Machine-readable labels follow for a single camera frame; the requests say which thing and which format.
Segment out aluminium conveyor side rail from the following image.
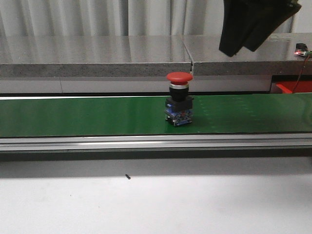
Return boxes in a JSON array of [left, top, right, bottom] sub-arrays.
[[0, 133, 312, 152]]

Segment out red mushroom push button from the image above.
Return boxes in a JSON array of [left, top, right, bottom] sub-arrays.
[[165, 72, 194, 127]]

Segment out grey stone countertop slab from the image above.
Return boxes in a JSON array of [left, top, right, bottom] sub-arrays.
[[182, 33, 312, 76], [0, 36, 192, 78]]

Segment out grey pleated curtain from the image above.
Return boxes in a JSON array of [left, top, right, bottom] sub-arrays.
[[0, 0, 224, 37]]

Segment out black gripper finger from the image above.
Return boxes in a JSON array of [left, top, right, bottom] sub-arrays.
[[219, 0, 265, 57], [243, 0, 302, 52]]

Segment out grey stone countertop slab left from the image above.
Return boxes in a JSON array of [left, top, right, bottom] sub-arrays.
[[0, 36, 192, 78]]

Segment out grey stone countertop slab right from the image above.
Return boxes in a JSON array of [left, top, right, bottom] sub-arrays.
[[182, 33, 312, 76]]

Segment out green conveyor belt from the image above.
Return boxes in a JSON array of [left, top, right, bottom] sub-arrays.
[[0, 93, 312, 137]]

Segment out thin red orange wire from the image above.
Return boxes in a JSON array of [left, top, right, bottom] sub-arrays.
[[292, 55, 310, 94]]

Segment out small sensor circuit board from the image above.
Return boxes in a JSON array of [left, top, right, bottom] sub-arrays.
[[294, 43, 312, 57]]

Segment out red plastic bin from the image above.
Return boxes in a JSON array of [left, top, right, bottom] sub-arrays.
[[276, 81, 312, 94]]

